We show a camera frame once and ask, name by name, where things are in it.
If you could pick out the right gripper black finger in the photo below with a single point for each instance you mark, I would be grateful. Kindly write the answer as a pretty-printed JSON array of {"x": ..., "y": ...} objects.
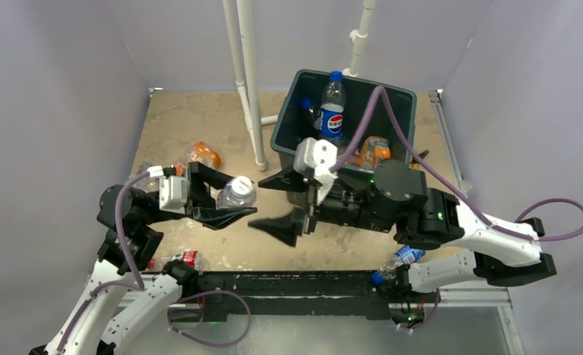
[
  {"x": 286, "y": 228},
  {"x": 287, "y": 180}
]

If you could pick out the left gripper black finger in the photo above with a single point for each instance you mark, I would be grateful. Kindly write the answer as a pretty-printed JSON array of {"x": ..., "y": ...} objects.
[
  {"x": 216, "y": 219},
  {"x": 203, "y": 178}
]

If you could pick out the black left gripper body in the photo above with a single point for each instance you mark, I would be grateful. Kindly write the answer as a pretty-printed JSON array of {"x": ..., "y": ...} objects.
[{"x": 197, "y": 200}]

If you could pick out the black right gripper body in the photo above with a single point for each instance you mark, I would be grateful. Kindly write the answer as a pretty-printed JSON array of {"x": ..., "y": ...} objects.
[{"x": 341, "y": 205}]

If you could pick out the water bottle blue label cap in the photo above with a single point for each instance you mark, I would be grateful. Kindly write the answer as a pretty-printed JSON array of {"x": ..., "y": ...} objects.
[{"x": 239, "y": 192}]

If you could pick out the large pepsi bottle blue label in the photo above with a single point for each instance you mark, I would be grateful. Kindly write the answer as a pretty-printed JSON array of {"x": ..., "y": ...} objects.
[{"x": 331, "y": 109}]

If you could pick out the small pepsi bottle blue cap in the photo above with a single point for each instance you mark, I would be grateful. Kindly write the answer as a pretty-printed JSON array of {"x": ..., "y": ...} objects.
[{"x": 312, "y": 115}]

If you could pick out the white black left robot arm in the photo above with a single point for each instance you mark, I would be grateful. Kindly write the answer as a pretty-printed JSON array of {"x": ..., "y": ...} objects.
[{"x": 116, "y": 304}]

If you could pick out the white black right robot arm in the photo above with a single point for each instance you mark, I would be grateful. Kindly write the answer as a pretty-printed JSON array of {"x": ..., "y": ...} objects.
[{"x": 441, "y": 240}]

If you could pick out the dark green trash bin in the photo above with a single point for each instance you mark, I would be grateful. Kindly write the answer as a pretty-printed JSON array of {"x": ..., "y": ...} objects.
[{"x": 293, "y": 123}]

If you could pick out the small bottle red white label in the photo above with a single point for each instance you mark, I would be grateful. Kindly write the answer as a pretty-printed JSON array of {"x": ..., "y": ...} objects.
[{"x": 191, "y": 258}]

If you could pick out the blue label bottle near base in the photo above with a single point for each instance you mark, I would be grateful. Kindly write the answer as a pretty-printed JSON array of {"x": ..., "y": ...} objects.
[{"x": 406, "y": 255}]

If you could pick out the white camera right wrist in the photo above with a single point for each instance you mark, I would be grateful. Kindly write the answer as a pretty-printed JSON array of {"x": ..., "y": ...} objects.
[{"x": 319, "y": 156}]

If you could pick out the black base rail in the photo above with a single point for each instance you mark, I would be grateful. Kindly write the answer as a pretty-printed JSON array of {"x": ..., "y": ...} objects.
[{"x": 309, "y": 293}]

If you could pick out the white pvc pipe frame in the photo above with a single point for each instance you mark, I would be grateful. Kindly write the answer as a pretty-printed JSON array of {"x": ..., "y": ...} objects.
[{"x": 241, "y": 34}]

